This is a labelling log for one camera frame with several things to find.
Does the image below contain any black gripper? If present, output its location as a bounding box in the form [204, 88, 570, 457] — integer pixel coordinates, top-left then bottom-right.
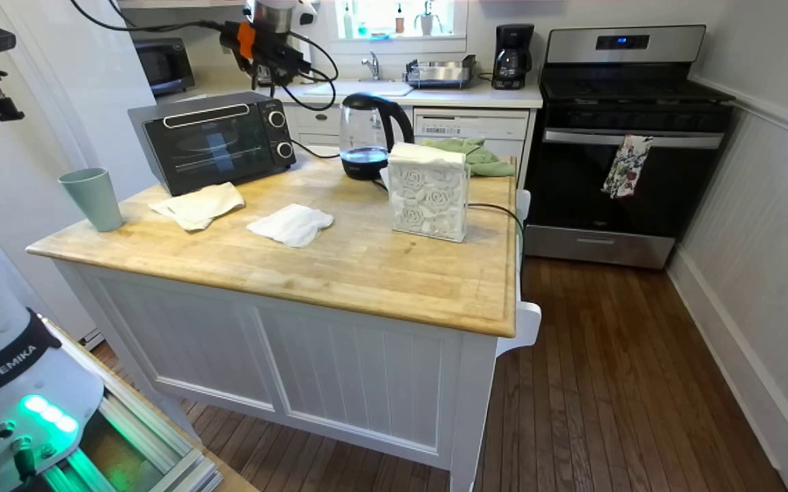
[246, 29, 319, 88]

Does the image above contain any chrome faucet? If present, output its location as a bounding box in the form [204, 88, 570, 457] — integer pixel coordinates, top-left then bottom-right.
[360, 50, 387, 84]

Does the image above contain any black microwave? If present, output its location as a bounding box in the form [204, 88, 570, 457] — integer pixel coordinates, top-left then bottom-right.
[133, 36, 201, 100]

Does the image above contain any black glass electric kettle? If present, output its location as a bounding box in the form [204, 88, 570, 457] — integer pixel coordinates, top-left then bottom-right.
[336, 89, 420, 183]

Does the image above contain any grey dish rack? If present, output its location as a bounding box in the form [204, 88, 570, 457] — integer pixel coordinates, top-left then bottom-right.
[404, 51, 483, 92]

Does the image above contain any white paper napkin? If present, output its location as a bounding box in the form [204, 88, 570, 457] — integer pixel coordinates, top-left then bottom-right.
[246, 203, 336, 250]

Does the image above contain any beige cloth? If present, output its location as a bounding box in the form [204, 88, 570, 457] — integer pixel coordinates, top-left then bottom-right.
[149, 181, 246, 234]

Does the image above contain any white kitchen counter cabinet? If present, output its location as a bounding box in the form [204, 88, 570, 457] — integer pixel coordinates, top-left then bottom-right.
[278, 76, 546, 192]

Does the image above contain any white paper towel pack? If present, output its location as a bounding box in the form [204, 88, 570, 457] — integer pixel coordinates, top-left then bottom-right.
[384, 140, 475, 246]

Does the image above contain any green cloth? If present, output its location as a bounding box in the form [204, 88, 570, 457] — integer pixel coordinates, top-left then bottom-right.
[414, 134, 518, 181]

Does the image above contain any black coffee maker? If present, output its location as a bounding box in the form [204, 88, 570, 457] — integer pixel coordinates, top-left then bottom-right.
[490, 21, 538, 92]

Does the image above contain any teal plastic cup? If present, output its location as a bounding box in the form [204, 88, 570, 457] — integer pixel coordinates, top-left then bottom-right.
[57, 167, 126, 234]

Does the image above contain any white kitchen island base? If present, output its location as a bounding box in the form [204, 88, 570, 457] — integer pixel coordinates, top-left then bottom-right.
[51, 256, 546, 492]

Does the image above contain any stainless black kitchen stove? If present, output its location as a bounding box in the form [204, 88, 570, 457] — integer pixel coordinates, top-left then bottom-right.
[521, 21, 736, 274]

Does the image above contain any patterned dish towel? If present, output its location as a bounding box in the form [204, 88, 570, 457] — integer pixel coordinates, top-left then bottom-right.
[601, 134, 654, 203]

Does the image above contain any black power cable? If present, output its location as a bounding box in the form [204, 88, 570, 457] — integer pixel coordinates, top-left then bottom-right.
[466, 197, 527, 231]

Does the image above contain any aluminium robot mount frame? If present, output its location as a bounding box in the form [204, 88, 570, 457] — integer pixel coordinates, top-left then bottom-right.
[0, 360, 263, 492]

